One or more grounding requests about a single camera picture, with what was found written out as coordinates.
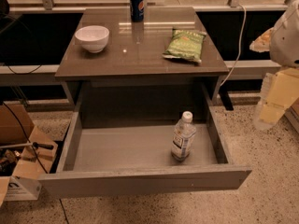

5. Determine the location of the blue pepsi can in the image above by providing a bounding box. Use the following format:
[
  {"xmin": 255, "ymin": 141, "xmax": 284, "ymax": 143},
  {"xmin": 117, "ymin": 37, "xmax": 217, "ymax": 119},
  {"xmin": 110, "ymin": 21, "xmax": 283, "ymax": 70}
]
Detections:
[{"xmin": 130, "ymin": 0, "xmax": 144, "ymax": 22}]

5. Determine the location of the white ceramic bowl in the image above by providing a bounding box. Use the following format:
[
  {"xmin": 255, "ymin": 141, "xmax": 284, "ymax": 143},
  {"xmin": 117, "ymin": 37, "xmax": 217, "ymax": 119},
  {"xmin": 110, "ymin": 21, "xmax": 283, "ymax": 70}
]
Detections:
[{"xmin": 75, "ymin": 25, "xmax": 109, "ymax": 53}]

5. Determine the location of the black-tipped metal rod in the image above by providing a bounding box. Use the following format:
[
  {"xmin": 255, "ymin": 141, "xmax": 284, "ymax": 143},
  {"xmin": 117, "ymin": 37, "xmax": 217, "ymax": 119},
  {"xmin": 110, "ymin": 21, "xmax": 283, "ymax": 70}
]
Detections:
[{"xmin": 0, "ymin": 142, "xmax": 54, "ymax": 150}]

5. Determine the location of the open grey drawer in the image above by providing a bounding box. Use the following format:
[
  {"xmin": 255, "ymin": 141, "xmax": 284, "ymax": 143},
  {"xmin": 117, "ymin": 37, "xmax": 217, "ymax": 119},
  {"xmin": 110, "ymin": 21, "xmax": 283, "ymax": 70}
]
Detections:
[{"xmin": 39, "ymin": 83, "xmax": 251, "ymax": 198}]

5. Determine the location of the black cable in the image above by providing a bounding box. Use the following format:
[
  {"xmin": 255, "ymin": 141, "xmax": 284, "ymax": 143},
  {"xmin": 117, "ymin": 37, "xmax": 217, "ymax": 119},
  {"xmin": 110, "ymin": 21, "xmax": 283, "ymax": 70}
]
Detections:
[{"xmin": 0, "ymin": 14, "xmax": 71, "ymax": 224}]

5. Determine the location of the clear plastic water bottle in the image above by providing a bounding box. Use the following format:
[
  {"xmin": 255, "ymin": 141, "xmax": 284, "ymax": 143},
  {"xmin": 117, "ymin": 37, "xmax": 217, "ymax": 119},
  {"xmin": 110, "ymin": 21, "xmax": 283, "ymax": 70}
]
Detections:
[{"xmin": 171, "ymin": 111, "xmax": 196, "ymax": 161}]

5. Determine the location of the white cable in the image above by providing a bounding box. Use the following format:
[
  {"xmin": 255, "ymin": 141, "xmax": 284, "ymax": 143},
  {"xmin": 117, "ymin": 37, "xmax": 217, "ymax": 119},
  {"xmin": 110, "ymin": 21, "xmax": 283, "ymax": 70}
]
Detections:
[{"xmin": 220, "ymin": 4, "xmax": 248, "ymax": 88}]

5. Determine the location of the grey cabinet counter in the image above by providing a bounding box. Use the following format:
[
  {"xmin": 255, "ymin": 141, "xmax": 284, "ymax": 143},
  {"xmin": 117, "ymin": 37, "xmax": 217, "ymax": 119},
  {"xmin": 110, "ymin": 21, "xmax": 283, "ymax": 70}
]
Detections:
[{"xmin": 55, "ymin": 7, "xmax": 228, "ymax": 97}]

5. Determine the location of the cardboard box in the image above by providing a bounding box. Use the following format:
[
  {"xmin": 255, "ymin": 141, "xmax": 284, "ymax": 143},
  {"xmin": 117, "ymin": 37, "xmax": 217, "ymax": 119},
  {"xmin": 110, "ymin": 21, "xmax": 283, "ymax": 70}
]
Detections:
[{"xmin": 0, "ymin": 105, "xmax": 58, "ymax": 205}]

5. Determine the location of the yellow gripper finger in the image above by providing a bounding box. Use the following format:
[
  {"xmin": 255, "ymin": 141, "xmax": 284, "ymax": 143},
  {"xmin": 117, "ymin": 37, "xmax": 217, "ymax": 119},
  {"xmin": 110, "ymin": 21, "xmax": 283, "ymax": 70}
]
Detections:
[
  {"xmin": 253, "ymin": 68, "xmax": 299, "ymax": 131},
  {"xmin": 249, "ymin": 28, "xmax": 273, "ymax": 52}
]

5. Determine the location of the green chip bag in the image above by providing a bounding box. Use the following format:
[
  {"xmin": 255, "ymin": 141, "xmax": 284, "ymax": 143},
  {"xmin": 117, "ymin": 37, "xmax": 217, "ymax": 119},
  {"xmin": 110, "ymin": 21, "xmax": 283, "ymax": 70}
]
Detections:
[{"xmin": 163, "ymin": 29, "xmax": 206, "ymax": 63}]

